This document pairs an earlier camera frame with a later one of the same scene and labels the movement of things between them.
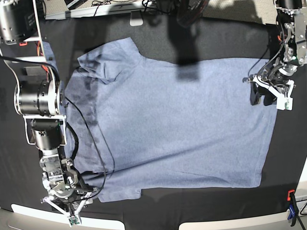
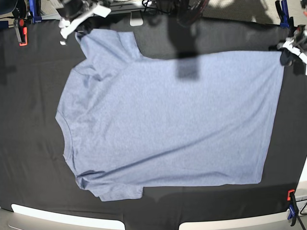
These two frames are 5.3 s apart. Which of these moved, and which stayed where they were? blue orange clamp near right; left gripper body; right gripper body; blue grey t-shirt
Moved: right gripper body; left gripper body
Stayed: blue grey t-shirt; blue orange clamp near right
